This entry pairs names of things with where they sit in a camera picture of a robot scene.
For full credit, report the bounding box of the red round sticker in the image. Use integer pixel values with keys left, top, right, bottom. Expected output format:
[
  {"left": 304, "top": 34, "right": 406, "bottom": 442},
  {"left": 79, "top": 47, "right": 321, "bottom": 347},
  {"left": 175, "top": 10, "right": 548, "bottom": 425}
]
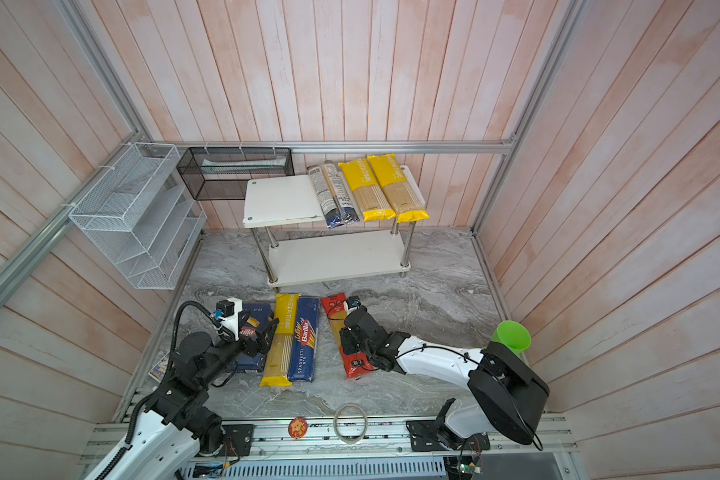
[{"left": 288, "top": 417, "right": 309, "bottom": 439}]

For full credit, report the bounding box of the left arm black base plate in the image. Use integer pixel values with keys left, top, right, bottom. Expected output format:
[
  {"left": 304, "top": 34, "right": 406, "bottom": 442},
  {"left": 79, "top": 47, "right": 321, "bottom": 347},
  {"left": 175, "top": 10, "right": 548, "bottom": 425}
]
[{"left": 201, "top": 414, "right": 255, "bottom": 461}]

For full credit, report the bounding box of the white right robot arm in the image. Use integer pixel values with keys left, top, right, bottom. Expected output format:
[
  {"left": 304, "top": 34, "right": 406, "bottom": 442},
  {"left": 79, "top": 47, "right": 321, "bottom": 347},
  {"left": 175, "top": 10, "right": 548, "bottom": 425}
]
[{"left": 340, "top": 305, "right": 550, "bottom": 450}]

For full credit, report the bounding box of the red spaghetti bag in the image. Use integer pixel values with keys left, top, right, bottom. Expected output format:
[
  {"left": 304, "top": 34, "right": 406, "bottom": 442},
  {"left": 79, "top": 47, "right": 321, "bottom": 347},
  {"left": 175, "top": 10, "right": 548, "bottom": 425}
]
[{"left": 321, "top": 293, "right": 375, "bottom": 379}]

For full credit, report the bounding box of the white wire mesh rack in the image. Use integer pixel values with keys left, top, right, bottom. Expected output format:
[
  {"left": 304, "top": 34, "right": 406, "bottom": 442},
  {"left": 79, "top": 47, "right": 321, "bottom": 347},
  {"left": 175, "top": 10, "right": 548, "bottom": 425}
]
[{"left": 70, "top": 143, "right": 206, "bottom": 290}]

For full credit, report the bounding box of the clear tape roll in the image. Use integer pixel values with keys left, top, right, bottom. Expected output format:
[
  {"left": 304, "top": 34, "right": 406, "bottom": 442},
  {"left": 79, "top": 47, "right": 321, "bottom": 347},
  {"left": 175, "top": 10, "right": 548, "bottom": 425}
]
[{"left": 332, "top": 403, "right": 369, "bottom": 446}]

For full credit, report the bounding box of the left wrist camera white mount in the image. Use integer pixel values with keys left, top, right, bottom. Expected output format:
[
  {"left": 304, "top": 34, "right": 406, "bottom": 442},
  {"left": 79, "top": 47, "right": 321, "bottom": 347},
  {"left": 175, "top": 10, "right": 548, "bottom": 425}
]
[{"left": 213, "top": 297, "right": 243, "bottom": 340}]

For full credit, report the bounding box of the black mesh basket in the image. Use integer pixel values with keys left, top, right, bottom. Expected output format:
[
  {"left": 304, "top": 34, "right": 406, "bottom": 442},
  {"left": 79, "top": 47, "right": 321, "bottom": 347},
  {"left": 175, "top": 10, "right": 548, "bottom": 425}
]
[{"left": 177, "top": 146, "right": 294, "bottom": 201}]

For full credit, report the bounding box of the white two-tier shelf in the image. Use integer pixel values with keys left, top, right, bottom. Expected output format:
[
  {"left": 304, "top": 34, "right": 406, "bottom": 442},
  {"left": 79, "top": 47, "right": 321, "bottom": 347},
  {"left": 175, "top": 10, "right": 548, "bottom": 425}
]
[{"left": 243, "top": 175, "right": 415, "bottom": 289}]

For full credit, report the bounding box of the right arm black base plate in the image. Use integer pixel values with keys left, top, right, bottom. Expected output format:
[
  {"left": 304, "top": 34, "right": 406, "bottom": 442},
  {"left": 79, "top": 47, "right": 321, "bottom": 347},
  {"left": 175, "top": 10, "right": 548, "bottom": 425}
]
[{"left": 405, "top": 398, "right": 491, "bottom": 453}]

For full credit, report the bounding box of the green plastic goblet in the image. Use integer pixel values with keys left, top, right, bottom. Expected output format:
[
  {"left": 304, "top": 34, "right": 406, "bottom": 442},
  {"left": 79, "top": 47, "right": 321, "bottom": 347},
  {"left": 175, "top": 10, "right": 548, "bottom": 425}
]
[{"left": 491, "top": 320, "right": 532, "bottom": 355}]

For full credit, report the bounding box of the clear blue spaghetti bag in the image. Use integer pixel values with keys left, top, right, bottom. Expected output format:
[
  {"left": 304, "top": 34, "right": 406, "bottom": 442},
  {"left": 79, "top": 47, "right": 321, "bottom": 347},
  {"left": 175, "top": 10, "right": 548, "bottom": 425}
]
[{"left": 307, "top": 162, "right": 360, "bottom": 229}]

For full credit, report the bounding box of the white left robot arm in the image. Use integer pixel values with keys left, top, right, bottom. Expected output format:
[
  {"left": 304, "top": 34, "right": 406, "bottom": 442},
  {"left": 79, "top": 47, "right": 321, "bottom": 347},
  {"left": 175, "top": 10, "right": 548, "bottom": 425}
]
[{"left": 87, "top": 318, "right": 278, "bottom": 479}]

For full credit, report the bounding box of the small card pack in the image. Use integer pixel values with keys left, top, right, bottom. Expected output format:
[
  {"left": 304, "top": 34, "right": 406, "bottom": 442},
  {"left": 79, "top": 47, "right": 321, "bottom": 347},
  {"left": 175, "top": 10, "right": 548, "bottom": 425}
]
[{"left": 148, "top": 353, "right": 169, "bottom": 382}]

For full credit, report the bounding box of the yellow pasta bag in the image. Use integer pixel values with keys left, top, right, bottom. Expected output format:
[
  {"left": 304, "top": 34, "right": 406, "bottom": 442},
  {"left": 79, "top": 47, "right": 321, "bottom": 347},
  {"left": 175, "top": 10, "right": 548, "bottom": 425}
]
[
  {"left": 368, "top": 154, "right": 429, "bottom": 223},
  {"left": 260, "top": 294, "right": 301, "bottom": 387},
  {"left": 339, "top": 159, "right": 396, "bottom": 222}
]

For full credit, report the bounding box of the blue Barilla spaghetti box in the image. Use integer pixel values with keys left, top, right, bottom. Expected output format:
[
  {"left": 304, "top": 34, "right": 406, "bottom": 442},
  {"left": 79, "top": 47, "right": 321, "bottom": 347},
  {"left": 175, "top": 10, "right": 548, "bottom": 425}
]
[{"left": 287, "top": 296, "right": 320, "bottom": 382}]

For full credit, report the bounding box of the dark blue pasta box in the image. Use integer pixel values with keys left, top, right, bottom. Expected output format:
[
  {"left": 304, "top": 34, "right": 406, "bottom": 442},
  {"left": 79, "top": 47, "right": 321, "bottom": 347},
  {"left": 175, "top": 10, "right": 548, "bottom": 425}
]
[{"left": 231, "top": 302, "right": 273, "bottom": 373}]

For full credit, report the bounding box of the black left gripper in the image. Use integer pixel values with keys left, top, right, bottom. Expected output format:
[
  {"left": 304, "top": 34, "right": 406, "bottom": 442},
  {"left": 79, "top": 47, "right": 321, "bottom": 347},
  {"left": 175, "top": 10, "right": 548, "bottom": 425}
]
[{"left": 199, "top": 318, "right": 280, "bottom": 388}]

